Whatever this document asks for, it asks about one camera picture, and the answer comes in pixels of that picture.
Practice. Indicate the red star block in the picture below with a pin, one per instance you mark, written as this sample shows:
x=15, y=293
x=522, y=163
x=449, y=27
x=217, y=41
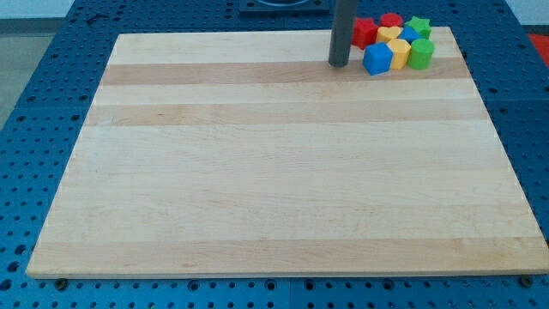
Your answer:
x=364, y=32

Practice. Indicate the red circle block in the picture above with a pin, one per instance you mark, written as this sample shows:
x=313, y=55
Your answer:
x=391, y=19

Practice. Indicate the green star block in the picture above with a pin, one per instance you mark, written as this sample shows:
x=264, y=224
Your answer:
x=421, y=26

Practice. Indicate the wooden board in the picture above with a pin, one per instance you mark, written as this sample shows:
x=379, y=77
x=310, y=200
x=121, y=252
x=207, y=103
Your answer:
x=244, y=154

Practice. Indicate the blue cube block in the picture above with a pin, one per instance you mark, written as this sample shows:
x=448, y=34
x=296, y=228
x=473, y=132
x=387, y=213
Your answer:
x=377, y=58

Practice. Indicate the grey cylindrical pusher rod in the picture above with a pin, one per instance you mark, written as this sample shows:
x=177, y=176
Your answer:
x=342, y=32

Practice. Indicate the yellow heart block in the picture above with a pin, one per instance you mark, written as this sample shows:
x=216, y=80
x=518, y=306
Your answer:
x=386, y=34

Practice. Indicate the yellow hexagon block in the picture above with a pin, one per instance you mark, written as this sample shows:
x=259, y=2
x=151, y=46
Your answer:
x=401, y=50

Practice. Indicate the blue triangle block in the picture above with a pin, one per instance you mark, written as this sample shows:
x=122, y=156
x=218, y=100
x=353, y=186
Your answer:
x=409, y=35

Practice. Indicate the green cylinder block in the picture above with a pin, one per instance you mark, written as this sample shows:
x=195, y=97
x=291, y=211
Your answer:
x=421, y=54

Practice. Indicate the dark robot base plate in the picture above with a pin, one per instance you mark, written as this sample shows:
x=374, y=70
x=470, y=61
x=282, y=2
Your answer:
x=258, y=7

